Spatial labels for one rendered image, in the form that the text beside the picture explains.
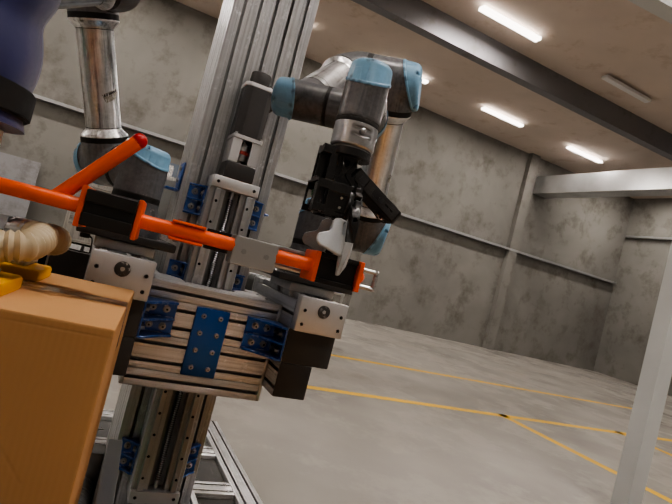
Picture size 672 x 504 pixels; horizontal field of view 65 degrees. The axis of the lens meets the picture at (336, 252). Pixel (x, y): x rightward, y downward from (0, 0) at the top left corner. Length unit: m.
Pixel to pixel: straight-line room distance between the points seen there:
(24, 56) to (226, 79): 0.89
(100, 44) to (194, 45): 10.63
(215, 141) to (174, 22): 10.59
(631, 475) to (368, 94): 3.44
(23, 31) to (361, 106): 0.49
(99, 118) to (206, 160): 0.31
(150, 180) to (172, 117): 10.33
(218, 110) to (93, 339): 1.08
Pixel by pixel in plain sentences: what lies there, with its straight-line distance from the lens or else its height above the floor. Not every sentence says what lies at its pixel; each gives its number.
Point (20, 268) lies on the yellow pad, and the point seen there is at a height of 0.96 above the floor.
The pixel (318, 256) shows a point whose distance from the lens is 0.84.
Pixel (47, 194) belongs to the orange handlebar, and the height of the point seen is 1.08.
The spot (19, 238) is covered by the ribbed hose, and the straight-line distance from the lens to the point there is 0.76.
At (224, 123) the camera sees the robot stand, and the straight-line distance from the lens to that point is 1.63.
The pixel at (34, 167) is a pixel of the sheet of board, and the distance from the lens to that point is 11.35.
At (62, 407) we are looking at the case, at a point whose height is 0.85.
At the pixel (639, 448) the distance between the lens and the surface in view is 3.99.
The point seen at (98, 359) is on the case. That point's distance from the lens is 0.67.
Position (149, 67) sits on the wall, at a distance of 11.85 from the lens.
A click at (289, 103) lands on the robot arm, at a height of 1.36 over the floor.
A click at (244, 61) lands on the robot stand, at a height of 1.60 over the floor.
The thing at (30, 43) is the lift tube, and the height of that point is 1.27.
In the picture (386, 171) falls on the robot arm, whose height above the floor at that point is 1.36.
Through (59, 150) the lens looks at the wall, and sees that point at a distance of 11.53.
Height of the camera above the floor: 1.08
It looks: 2 degrees up
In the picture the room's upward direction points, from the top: 14 degrees clockwise
